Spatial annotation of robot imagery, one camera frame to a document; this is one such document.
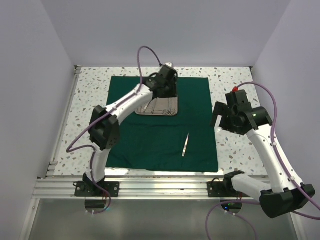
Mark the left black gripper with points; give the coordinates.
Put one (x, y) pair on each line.
(173, 92)

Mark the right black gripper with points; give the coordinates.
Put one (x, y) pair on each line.
(222, 109)

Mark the stainless steel instrument tray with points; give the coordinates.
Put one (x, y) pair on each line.
(160, 106)

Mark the steel surgical scissors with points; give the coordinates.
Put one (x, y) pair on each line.
(164, 112)

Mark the steel ring-handled clamp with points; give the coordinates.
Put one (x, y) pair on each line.
(170, 111)

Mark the green surgical drape cloth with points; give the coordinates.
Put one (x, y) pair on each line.
(155, 143)

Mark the steel tweezers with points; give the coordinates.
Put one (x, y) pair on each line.
(185, 145)

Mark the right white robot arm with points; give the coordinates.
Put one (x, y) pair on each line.
(286, 192)

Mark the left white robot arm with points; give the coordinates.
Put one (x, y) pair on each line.
(106, 121)

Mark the steel forceps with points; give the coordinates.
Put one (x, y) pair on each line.
(150, 107)

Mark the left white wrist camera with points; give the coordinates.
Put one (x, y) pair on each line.
(169, 64)

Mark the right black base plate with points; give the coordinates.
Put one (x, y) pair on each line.
(216, 189)

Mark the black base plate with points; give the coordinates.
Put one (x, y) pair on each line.
(83, 189)
(216, 189)

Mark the aluminium mounting rail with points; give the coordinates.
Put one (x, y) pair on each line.
(132, 188)

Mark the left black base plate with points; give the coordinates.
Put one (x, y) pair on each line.
(83, 189)

